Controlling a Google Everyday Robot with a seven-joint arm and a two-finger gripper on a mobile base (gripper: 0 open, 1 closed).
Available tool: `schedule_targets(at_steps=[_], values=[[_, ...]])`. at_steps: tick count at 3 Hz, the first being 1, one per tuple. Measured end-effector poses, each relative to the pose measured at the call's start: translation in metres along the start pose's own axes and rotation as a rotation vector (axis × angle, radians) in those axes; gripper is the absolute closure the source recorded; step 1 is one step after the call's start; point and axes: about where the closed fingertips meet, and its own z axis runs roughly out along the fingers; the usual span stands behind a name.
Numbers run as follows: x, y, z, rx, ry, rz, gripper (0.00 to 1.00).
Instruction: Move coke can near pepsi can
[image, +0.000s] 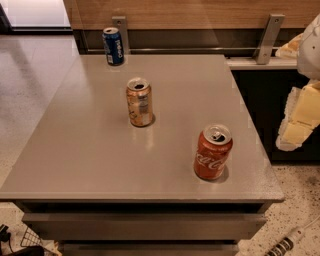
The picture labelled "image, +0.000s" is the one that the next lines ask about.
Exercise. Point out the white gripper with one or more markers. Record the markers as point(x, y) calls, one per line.
point(310, 50)

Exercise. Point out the red coke can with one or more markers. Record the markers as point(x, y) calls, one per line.
point(214, 146)

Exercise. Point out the orange soda can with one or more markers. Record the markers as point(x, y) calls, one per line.
point(139, 101)

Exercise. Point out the blue pepsi can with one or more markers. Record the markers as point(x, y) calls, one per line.
point(113, 46)

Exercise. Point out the white power strip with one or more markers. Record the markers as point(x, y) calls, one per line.
point(288, 242)

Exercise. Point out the lower grey drawer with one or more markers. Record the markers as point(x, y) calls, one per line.
point(153, 249)

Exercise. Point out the grey drawer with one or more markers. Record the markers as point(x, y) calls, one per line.
point(153, 249)
point(126, 226)

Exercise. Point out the upper grey drawer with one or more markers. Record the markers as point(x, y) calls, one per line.
point(126, 226)

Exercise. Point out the right metal bracket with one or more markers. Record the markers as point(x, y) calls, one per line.
point(263, 52)

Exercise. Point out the metal bracket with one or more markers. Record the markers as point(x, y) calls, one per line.
point(263, 52)
point(120, 22)

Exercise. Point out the left metal bracket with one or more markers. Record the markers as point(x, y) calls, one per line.
point(120, 22)

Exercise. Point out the black wire basket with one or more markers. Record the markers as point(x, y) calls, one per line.
point(30, 245)

